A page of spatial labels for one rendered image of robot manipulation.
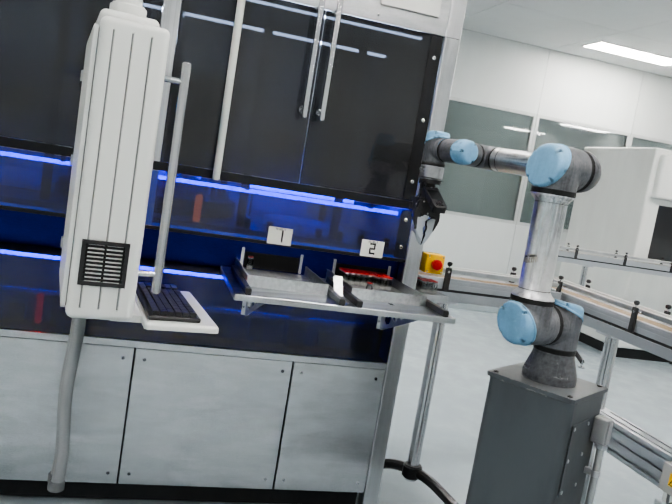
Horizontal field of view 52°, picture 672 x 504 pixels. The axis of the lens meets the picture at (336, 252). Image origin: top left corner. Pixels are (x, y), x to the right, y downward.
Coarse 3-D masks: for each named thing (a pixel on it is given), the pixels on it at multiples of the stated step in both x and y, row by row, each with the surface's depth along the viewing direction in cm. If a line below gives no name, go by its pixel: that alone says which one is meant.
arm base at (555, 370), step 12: (540, 348) 194; (528, 360) 198; (540, 360) 193; (552, 360) 191; (564, 360) 191; (528, 372) 194; (540, 372) 192; (552, 372) 190; (564, 372) 191; (576, 372) 195; (552, 384) 190; (564, 384) 190
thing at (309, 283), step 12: (240, 264) 232; (252, 276) 214; (264, 276) 236; (276, 276) 240; (288, 276) 245; (300, 276) 249; (312, 276) 241; (276, 288) 217; (288, 288) 218; (300, 288) 219; (312, 288) 220; (324, 288) 221
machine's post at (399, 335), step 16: (464, 0) 245; (464, 16) 246; (448, 32) 245; (448, 48) 246; (448, 64) 247; (448, 80) 248; (448, 96) 248; (432, 112) 248; (432, 128) 249; (416, 192) 252; (416, 240) 254; (416, 256) 255; (400, 272) 258; (416, 272) 256; (400, 336) 258; (400, 352) 259; (400, 368) 260; (384, 384) 259; (384, 400) 260; (384, 416) 261; (384, 432) 262; (384, 448) 263; (368, 480) 264; (368, 496) 265
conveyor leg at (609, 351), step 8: (608, 336) 259; (608, 344) 262; (616, 344) 261; (608, 352) 262; (616, 352) 263; (600, 360) 265; (608, 360) 262; (600, 368) 264; (608, 368) 262; (600, 376) 264; (608, 376) 263; (600, 384) 263; (608, 384) 263; (592, 448) 266; (592, 456) 266; (584, 488) 268; (584, 496) 268
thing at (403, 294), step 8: (328, 272) 253; (392, 280) 261; (352, 288) 223; (360, 288) 224; (392, 288) 256; (400, 288) 252; (408, 288) 245; (360, 296) 224; (368, 296) 224; (376, 296) 225; (384, 296) 226; (392, 296) 227; (400, 296) 227; (408, 296) 228; (416, 296) 229; (424, 296) 230; (408, 304) 229; (416, 304) 229; (424, 304) 230
